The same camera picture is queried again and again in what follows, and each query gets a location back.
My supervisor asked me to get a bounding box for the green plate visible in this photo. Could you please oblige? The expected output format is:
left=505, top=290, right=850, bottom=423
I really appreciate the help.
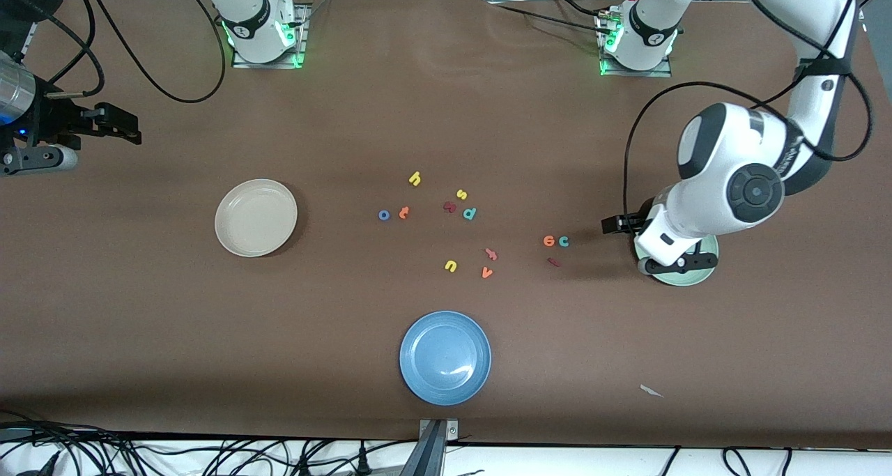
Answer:
left=633, top=232, right=719, bottom=286

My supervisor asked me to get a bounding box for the beige brown plate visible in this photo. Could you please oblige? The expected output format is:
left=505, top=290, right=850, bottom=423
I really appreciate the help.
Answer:
left=215, top=178, right=298, bottom=258

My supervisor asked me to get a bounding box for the brown paper table cover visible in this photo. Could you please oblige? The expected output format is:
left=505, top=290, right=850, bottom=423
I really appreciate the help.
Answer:
left=0, top=0, right=892, bottom=450

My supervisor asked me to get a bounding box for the blue plate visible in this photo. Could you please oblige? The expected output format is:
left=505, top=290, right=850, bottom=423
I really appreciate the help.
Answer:
left=399, top=311, right=492, bottom=406

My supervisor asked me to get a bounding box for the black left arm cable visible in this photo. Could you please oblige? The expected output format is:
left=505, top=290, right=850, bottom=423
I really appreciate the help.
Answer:
left=622, top=0, right=876, bottom=219

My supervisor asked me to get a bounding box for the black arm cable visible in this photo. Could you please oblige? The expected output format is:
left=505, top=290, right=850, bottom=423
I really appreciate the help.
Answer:
left=622, top=0, right=876, bottom=219
left=49, top=0, right=229, bottom=105

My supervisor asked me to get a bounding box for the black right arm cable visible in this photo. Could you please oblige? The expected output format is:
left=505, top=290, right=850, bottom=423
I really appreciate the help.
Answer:
left=49, top=0, right=229, bottom=105

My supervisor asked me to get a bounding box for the metal camera stand bracket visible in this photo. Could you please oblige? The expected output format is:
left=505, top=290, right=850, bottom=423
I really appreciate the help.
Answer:
left=418, top=419, right=459, bottom=440

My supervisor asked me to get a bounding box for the black camera stand pole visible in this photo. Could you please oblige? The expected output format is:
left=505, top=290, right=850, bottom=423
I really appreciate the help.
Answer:
left=399, top=420, right=447, bottom=476

